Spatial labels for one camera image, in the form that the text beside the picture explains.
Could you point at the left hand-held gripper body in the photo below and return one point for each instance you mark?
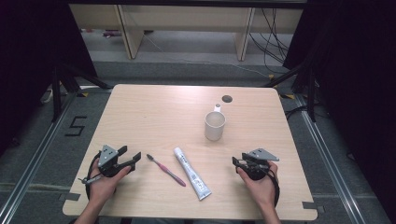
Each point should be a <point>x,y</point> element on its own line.
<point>107,155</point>

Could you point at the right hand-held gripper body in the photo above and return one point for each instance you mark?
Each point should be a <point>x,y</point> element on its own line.
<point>260,154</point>

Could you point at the pink toothbrush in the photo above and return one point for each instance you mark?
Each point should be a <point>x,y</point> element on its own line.
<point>168,171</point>

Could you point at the white cup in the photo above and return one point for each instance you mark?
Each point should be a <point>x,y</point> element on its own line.
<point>214,127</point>

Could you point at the white toothpaste tube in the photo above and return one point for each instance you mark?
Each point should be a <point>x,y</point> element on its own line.
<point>191,172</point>

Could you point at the person's left hand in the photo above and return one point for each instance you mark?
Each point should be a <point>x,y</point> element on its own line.
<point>104,186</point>

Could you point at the person's right hand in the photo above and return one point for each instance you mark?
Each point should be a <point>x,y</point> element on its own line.
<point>263,189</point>

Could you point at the grey tape strip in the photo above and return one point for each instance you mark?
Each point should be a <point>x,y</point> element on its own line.
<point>311,205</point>
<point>70,196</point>

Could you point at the dark round table grommet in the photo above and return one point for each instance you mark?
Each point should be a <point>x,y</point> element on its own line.
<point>227,99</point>

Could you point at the yellow black floor tape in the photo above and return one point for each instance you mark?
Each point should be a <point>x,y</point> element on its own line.
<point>288,96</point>
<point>82,94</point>

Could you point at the black metal stand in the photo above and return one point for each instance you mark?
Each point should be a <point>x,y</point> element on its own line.
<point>56,93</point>
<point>311,93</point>

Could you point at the pink object under desk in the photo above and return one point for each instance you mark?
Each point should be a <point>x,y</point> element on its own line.
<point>111,33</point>

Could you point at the dark curtain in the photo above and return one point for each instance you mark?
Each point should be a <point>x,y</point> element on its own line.
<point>358,77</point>
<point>31,62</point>

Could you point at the light wooden desk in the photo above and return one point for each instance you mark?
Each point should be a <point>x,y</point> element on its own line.
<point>186,17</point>

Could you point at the aluminium floor rail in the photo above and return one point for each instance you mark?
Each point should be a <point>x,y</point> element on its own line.
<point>330,168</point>
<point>34,158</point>

